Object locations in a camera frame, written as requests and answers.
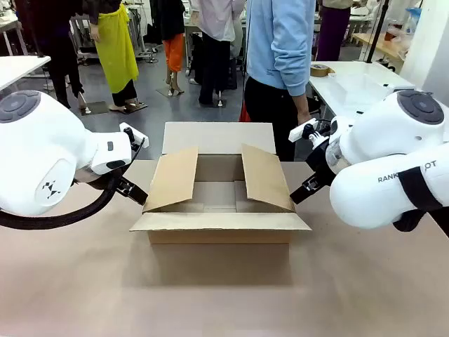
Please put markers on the mannequin with orange trousers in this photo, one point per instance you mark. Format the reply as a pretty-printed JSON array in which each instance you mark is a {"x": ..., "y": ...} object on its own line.
[{"x": 174, "y": 49}]

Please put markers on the person's right hand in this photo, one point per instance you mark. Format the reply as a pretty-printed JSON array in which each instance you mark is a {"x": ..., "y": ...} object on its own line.
[{"x": 304, "y": 116}]

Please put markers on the person's right forearm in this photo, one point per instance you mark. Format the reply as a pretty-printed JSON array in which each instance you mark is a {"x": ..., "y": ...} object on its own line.
[{"x": 301, "y": 103}]

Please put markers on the brown cardboard box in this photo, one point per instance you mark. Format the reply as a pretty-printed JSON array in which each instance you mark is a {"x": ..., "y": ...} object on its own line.
[{"x": 217, "y": 196}]

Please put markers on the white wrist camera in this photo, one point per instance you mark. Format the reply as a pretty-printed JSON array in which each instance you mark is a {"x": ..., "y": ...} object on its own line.
[
  {"x": 135, "y": 135},
  {"x": 303, "y": 129}
]

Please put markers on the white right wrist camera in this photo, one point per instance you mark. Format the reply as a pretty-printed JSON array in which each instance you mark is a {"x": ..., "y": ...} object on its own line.
[{"x": 303, "y": 129}]

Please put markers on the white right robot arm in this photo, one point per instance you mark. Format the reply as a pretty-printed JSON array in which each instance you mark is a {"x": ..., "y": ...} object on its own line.
[{"x": 393, "y": 147}]

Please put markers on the black stand pole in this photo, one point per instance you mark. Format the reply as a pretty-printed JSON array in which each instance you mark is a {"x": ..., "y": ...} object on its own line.
[{"x": 377, "y": 31}]

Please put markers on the wooden workbench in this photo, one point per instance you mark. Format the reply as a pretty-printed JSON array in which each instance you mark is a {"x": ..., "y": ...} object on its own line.
[{"x": 380, "y": 45}]

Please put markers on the mannequin with black trousers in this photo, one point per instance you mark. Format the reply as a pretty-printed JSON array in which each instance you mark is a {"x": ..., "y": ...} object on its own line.
[{"x": 214, "y": 52}]

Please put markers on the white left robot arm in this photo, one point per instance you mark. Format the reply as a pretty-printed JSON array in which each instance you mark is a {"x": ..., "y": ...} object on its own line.
[{"x": 42, "y": 151}]

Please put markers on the brown packing tape roll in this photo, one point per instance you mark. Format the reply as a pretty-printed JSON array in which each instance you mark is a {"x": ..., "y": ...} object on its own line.
[{"x": 320, "y": 70}]

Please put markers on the mannequin with yellow apron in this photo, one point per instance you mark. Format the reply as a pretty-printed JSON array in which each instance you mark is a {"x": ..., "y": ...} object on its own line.
[{"x": 117, "y": 52}]

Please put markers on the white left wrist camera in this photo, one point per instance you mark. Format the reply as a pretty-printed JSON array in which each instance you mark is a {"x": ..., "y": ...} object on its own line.
[{"x": 135, "y": 135}]

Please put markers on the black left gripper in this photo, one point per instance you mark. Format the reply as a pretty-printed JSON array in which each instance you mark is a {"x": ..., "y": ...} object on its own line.
[{"x": 101, "y": 177}]

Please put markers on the white side table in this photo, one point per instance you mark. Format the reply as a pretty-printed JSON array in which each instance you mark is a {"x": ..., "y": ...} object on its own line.
[{"x": 17, "y": 68}]

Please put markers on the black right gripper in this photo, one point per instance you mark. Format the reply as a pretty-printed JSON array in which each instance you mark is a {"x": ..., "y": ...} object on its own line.
[{"x": 321, "y": 161}]

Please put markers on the person in light blue sweater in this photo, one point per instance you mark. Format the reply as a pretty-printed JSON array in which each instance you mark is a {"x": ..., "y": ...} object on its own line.
[{"x": 277, "y": 70}]

